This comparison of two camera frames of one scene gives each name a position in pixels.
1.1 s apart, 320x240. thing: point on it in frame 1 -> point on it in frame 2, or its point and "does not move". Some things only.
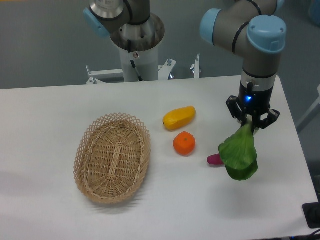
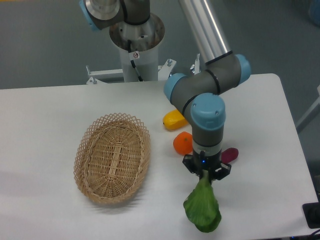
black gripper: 257,101 -> 211,163
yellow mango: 179,118 does not move
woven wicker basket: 111,157 does not move
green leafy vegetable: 238,153 -> 202,206
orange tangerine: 184,143 does not move
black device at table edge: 312,212 does not move
